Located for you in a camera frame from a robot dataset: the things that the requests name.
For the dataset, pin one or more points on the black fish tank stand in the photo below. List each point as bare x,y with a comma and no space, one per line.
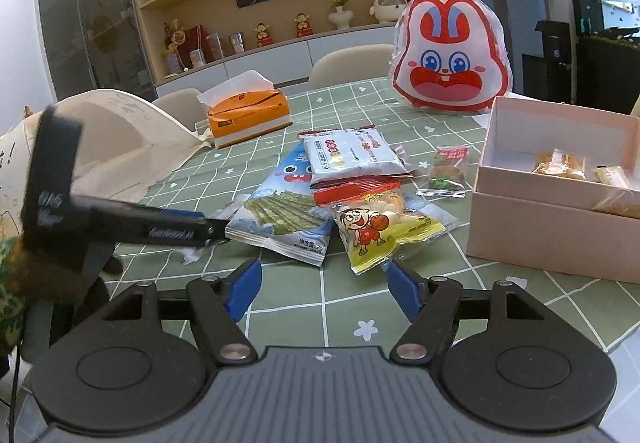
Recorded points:
607,49

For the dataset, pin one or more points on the white rabbit figurine vase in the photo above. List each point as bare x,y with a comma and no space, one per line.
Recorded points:
387,11

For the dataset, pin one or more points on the camouflage sleeve forearm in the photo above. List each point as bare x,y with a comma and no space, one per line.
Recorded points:
12,306

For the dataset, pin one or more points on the red white rabbit bag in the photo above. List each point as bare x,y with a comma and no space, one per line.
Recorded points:
450,55

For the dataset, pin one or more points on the cream canvas tote bag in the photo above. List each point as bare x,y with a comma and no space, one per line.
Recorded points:
127,145

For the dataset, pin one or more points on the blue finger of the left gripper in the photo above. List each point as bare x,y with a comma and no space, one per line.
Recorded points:
111,220

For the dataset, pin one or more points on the wrapped biscuit in box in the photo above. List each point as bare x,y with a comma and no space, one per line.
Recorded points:
612,176

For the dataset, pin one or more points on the white rice cracker packet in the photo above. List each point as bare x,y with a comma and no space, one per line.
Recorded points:
341,155

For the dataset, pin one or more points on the dark glass cabinet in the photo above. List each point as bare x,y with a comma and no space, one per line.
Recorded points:
94,44

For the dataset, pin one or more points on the green checked tablecloth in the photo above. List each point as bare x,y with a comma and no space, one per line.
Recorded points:
324,268

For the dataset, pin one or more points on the small clear red-label candy packet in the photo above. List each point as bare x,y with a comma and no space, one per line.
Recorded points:
447,174

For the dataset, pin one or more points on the pink cardboard box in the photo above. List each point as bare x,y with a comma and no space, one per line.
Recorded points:
549,223

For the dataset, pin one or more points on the blue seaweed snack packet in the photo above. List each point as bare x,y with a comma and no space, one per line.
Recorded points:
281,215

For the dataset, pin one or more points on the orange tissue box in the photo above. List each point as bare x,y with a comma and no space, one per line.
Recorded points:
244,107

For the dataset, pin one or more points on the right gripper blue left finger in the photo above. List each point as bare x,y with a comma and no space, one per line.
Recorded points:
241,288

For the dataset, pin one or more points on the beige chair behind table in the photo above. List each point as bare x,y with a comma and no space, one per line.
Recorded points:
351,64

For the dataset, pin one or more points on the yellow cartoon boy snack packet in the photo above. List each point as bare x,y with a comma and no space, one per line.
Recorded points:
376,218

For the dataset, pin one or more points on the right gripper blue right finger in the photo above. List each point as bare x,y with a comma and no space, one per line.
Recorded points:
407,288

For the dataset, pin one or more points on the beige chair at left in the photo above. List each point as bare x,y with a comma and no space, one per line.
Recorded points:
185,106

